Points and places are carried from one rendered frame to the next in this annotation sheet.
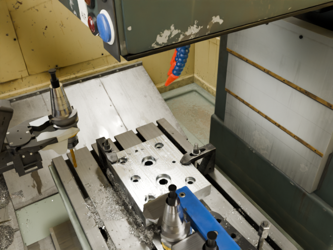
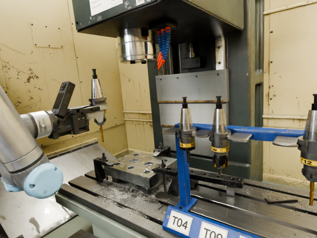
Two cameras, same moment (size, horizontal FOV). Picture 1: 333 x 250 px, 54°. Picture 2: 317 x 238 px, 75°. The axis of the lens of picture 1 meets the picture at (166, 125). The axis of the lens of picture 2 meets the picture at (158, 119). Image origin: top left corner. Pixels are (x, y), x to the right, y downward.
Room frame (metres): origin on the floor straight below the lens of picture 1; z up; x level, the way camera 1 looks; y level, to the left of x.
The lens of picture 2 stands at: (-0.18, 0.33, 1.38)
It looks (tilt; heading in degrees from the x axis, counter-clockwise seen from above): 10 degrees down; 337
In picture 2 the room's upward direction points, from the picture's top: 5 degrees counter-clockwise
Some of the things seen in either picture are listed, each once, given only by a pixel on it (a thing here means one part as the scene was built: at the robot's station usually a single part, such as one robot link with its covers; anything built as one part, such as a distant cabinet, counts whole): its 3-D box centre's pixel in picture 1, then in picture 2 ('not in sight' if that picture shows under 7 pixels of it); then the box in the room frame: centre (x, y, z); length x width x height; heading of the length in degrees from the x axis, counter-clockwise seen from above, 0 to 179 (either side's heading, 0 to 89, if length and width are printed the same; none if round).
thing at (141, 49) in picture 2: not in sight; (137, 47); (0.70, 0.02, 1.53); 0.16 x 0.16 x 0.12
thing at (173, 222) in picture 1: (173, 213); (185, 118); (0.38, -0.01, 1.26); 0.04 x 0.04 x 0.07
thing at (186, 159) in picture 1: (197, 159); (162, 155); (0.82, -0.10, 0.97); 0.13 x 0.03 x 0.15; 119
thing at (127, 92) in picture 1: (94, 132); (77, 181); (1.28, 0.36, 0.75); 0.89 x 0.67 x 0.26; 119
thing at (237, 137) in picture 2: not in sight; (239, 137); (0.24, -0.09, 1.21); 0.07 x 0.05 x 0.01; 119
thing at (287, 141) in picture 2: not in sight; (286, 141); (0.14, -0.14, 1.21); 0.07 x 0.05 x 0.01; 119
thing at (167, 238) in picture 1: (173, 227); (186, 132); (0.38, -0.01, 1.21); 0.06 x 0.06 x 0.03
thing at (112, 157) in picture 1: (108, 155); (104, 166); (0.86, 0.21, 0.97); 0.13 x 0.03 x 0.15; 29
